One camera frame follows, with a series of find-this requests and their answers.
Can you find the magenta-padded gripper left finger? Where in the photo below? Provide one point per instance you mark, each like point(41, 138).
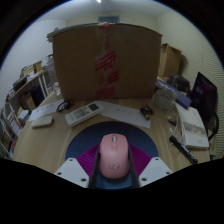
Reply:
point(71, 170)

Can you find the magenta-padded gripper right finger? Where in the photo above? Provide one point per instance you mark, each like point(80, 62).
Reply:
point(154, 169)

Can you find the pink computer mouse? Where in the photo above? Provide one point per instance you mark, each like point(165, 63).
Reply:
point(114, 156)

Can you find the blue mouse pad, wrist rest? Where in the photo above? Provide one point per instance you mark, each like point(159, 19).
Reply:
point(85, 136)

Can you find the black marker pen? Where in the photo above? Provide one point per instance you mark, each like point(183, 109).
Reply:
point(183, 149)

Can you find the white flat case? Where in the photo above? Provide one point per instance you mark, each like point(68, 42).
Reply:
point(42, 121)

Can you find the white remote control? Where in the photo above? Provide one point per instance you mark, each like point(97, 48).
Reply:
point(83, 113)

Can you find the small dark clip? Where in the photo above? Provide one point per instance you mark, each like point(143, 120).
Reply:
point(147, 111)

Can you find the white paper sheet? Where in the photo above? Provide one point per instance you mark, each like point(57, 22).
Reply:
point(45, 109)
point(128, 114)

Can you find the clear plastic container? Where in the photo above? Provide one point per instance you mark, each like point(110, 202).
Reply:
point(165, 97)

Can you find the blue book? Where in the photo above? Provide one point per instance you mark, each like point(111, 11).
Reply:
point(173, 90)

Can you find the black monitor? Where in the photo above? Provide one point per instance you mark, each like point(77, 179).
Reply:
point(203, 96)

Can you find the clear plastic jar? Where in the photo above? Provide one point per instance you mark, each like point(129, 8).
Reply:
point(53, 75)

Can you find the large brown cardboard box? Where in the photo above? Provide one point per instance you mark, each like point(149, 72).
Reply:
point(86, 63)

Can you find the small brown cardboard box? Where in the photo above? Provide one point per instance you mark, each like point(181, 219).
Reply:
point(170, 60)

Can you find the ceiling light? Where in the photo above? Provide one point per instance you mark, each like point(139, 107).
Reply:
point(98, 1)

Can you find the wooden wall desk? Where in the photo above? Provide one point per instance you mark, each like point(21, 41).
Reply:
point(28, 83)

